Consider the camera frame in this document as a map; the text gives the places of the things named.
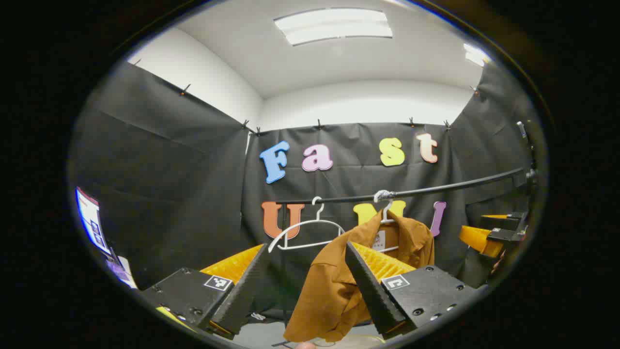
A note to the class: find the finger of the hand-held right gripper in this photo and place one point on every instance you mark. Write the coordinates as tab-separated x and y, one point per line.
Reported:
517	219
477	239

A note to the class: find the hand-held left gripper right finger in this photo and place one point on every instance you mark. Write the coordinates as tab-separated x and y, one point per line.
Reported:
375	295

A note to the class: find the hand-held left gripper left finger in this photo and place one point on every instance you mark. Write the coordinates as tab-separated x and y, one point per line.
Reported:
242	295

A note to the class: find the brown shirt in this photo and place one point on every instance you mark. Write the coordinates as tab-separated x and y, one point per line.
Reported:
329	291

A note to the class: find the black clothes rack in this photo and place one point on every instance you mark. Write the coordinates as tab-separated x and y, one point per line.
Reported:
436	190

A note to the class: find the white plastic hanger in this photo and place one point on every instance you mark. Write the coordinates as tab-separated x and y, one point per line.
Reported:
389	209
319	220

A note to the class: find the printed paper sheet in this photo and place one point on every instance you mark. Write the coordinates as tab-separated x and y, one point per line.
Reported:
121	271

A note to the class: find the black backdrop cloth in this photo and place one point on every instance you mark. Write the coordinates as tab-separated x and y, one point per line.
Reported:
169	169

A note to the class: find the lit display screen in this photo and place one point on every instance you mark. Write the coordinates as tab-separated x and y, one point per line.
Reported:
92	220

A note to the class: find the small ceiling light panel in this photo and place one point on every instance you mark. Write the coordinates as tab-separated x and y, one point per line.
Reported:
475	54

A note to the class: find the large ceiling light panel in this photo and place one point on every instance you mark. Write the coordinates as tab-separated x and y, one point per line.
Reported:
334	25

